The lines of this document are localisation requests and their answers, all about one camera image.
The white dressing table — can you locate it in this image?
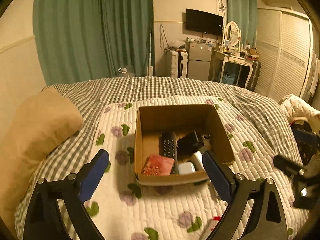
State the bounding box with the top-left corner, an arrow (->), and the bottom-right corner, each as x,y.
208,50 -> 253,88

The white earbuds case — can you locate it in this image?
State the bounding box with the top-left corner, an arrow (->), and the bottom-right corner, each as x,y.
178,161 -> 196,176

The black remote control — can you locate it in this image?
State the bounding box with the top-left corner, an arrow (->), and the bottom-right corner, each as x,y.
161,132 -> 178,174

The tan pillow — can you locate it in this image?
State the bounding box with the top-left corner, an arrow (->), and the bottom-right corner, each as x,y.
1,87 -> 84,232

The green curtain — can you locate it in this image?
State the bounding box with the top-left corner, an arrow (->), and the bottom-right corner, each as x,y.
227,0 -> 258,48
33,0 -> 155,85

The white charger block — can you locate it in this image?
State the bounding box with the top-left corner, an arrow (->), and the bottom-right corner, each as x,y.
190,151 -> 204,171

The white floral quilt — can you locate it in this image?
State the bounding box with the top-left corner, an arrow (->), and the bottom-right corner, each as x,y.
81,95 -> 308,239

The pink patterned card case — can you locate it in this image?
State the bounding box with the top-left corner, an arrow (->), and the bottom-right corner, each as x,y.
142,154 -> 175,176

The black wall television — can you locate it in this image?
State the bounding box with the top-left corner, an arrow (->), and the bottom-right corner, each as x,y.
185,9 -> 223,36

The grey checkered blanket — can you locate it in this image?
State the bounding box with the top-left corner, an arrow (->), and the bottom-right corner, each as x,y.
15,76 -> 301,240

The white suitcase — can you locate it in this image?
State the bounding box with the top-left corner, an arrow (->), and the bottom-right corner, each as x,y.
168,50 -> 188,78

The white wardrobe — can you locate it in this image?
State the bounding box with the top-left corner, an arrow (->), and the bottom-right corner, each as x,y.
255,7 -> 313,101

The oval vanity mirror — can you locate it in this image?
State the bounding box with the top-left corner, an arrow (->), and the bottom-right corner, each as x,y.
222,21 -> 241,48

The white puffy jacket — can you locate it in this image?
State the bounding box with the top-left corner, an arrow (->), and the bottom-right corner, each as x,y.
279,94 -> 319,124

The brown cardboard box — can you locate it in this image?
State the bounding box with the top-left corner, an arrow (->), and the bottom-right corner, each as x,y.
133,105 -> 234,186

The white floor mop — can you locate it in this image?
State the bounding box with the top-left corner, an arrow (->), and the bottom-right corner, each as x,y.
146,31 -> 153,77

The white plush toy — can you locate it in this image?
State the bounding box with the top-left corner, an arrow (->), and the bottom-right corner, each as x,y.
200,134 -> 212,152

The grey mini fridge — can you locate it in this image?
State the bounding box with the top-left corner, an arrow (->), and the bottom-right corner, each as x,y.
187,42 -> 212,81

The red white small box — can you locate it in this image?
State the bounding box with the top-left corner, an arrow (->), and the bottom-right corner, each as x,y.
206,216 -> 221,232

